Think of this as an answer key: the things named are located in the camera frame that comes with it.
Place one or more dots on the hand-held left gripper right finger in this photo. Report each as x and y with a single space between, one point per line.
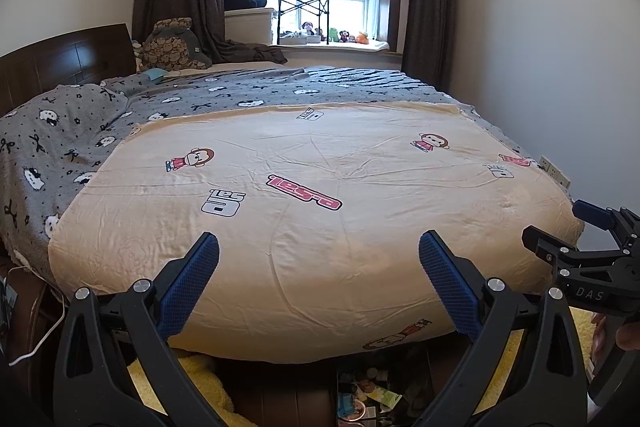
445 287

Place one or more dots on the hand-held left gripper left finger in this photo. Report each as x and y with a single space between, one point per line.
195 282

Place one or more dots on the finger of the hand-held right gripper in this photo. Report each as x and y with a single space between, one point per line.
550 249
592 213

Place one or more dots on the person's right hand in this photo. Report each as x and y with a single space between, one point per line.
629 337

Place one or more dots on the yellow fluffy rug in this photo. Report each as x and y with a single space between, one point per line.
200 382

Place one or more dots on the blue packet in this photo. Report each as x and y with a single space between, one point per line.
345 405

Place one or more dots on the brown bedside cabinet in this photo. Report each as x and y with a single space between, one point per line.
30 307

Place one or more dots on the beige cartoon printed quilt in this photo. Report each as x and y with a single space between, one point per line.
325 157

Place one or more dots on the grey cat printed bed sheet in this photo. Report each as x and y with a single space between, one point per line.
65 132

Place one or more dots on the light blue cloth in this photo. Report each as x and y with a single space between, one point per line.
155 75

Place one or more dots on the brown printed pillow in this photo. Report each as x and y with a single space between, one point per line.
172 44

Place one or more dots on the orange plush toy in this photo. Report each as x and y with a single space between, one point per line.
364 38

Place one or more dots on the white storage box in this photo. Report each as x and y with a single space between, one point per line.
295 40

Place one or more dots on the brown wooden headboard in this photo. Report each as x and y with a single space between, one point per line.
60 57

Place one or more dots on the white cabinet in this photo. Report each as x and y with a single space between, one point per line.
247 24

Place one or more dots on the small monkey plush toy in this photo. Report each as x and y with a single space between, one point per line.
344 36

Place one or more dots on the white wall outlet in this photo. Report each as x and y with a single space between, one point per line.
547 164
562 178

